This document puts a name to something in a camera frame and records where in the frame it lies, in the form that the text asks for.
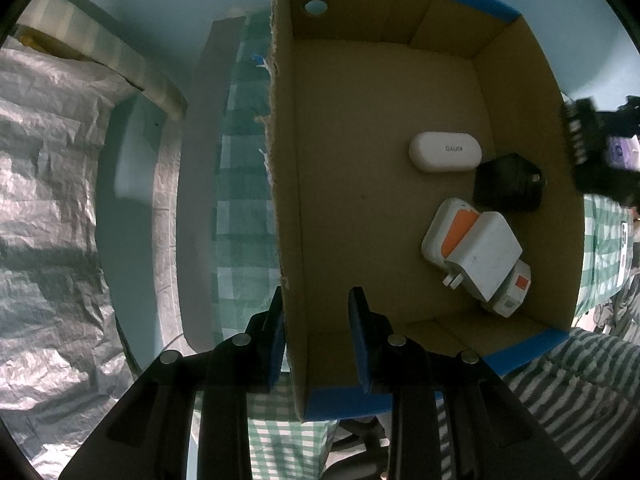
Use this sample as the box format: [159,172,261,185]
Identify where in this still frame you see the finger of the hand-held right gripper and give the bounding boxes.
[560,97,608,196]

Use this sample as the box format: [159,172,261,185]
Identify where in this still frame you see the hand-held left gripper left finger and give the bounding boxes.
[60,285,287,480]

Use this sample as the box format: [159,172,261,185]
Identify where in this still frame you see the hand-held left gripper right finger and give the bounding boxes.
[347,286,583,480]

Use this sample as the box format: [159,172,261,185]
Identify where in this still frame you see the black charger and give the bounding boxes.
[472,152,547,213]

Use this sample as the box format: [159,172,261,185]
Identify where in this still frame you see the white oval case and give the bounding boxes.
[408,131,482,174]

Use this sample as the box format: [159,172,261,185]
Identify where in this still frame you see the white charger with orange face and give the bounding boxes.
[421,198,483,273]

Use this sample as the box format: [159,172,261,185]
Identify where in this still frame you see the small white orange-square box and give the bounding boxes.
[480,259,532,319]

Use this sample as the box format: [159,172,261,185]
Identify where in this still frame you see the white plug adapter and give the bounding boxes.
[441,211,523,303]

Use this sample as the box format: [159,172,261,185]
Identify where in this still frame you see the brown cardboard box blue rim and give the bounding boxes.
[267,0,586,423]

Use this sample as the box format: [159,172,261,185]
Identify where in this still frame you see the purple box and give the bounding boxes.
[607,135,640,171]

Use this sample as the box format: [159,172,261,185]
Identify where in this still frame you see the black office chair base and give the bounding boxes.
[325,415,396,480]

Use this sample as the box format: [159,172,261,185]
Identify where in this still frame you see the green checked tablecloth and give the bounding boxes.
[192,10,640,480]

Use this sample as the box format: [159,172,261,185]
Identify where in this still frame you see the grey striped clothing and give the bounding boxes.
[502,327,640,478]

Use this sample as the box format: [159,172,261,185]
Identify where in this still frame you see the crinkled silver sheet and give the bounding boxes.
[0,45,146,471]

